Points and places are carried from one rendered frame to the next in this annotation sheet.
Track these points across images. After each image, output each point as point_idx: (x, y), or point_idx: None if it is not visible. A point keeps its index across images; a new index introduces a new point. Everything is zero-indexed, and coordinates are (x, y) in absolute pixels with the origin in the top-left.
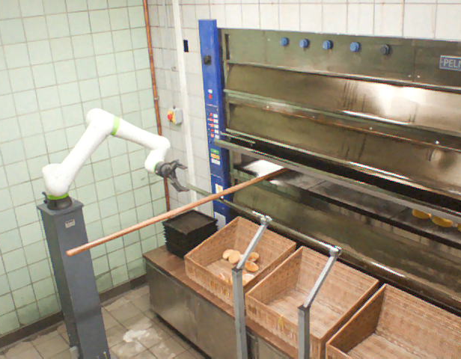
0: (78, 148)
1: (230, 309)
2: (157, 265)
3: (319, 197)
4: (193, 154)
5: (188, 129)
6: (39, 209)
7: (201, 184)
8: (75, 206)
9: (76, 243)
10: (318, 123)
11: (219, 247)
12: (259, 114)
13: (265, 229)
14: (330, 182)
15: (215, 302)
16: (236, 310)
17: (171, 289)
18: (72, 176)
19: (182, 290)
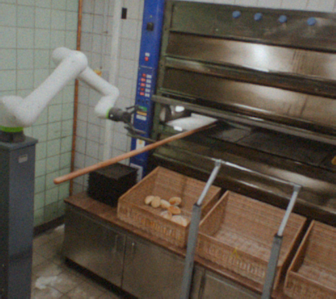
0: (52, 79)
1: (172, 246)
2: (83, 209)
3: (249, 148)
4: None
5: None
6: None
7: (118, 138)
8: (31, 141)
9: (24, 180)
10: (258, 85)
11: (142, 193)
12: (196, 76)
13: (188, 177)
14: (247, 138)
15: (155, 240)
16: (190, 245)
17: (96, 232)
18: (43, 106)
19: (113, 232)
